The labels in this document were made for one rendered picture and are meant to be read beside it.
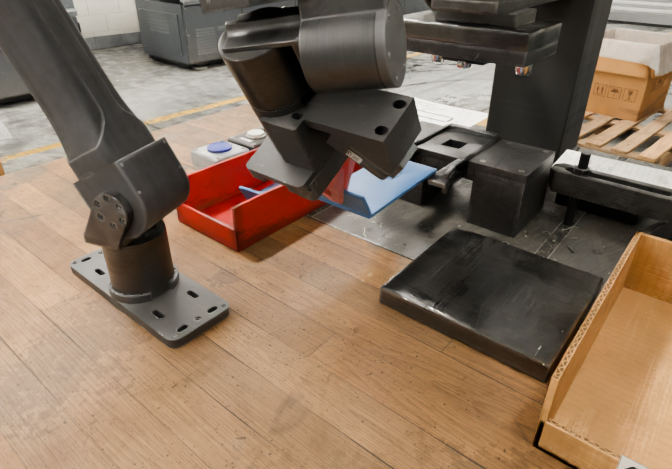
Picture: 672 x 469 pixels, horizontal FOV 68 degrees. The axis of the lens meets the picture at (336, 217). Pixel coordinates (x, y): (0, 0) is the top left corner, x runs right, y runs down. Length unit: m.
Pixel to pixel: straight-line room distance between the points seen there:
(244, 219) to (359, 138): 0.28
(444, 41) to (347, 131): 0.30
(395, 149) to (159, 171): 0.23
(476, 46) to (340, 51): 0.31
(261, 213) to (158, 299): 0.16
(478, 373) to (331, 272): 0.20
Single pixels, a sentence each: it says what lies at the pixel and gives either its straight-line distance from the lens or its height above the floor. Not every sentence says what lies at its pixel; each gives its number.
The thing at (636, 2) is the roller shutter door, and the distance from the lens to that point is 10.05.
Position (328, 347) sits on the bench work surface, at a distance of 0.47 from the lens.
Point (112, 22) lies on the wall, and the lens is 7.45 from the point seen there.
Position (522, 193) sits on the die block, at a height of 0.96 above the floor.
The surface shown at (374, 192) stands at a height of 0.99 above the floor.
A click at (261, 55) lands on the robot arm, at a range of 0.35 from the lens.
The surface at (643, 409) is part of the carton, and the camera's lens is 0.48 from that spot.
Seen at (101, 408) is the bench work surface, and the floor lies 0.90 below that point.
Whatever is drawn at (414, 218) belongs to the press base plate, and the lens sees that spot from 0.68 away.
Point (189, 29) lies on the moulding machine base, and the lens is 5.64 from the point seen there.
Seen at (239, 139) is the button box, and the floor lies 0.93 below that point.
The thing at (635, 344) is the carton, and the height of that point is 0.91.
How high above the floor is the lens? 1.23
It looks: 29 degrees down
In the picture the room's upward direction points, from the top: straight up
